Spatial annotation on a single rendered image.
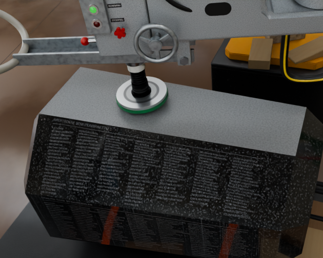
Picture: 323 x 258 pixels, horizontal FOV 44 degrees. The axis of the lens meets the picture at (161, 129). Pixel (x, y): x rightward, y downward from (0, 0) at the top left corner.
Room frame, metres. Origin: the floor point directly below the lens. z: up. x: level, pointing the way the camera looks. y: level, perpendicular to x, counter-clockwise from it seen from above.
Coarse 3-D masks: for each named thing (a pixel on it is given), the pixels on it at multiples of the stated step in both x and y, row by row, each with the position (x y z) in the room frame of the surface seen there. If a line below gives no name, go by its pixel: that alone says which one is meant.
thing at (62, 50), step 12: (84, 36) 1.42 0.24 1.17; (36, 48) 1.46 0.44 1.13; (48, 48) 1.45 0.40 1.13; (60, 48) 1.44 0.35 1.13; (72, 48) 1.42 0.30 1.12; (84, 48) 1.41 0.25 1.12; (96, 48) 1.40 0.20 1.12; (24, 60) 1.35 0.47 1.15; (36, 60) 1.34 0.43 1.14; (48, 60) 1.33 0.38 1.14; (60, 60) 1.32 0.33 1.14; (72, 60) 1.31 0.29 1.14; (84, 60) 1.30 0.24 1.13; (96, 60) 1.29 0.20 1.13; (108, 60) 1.28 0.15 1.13; (120, 60) 1.27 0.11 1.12; (132, 60) 1.27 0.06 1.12; (144, 60) 1.25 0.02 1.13; (168, 60) 1.24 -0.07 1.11; (180, 60) 1.19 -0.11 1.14; (192, 60) 1.22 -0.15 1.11
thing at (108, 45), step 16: (112, 0) 1.22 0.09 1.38; (128, 0) 1.21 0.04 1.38; (144, 0) 1.20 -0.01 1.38; (112, 16) 1.22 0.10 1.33; (128, 16) 1.21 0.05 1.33; (144, 16) 1.20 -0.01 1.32; (112, 32) 1.23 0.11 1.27; (128, 32) 1.21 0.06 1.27; (144, 32) 1.20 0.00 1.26; (112, 48) 1.23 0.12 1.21; (128, 48) 1.22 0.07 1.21; (144, 48) 1.20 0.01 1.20
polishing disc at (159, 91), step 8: (128, 80) 1.42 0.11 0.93; (152, 80) 1.39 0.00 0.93; (160, 80) 1.38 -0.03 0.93; (120, 88) 1.37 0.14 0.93; (128, 88) 1.36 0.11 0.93; (152, 88) 1.34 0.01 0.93; (160, 88) 1.33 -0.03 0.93; (120, 96) 1.32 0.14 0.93; (128, 96) 1.31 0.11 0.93; (152, 96) 1.28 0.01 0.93; (160, 96) 1.27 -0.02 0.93; (120, 104) 1.27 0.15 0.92; (128, 104) 1.26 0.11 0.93; (136, 104) 1.25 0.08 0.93; (144, 104) 1.24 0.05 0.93; (152, 104) 1.23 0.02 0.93
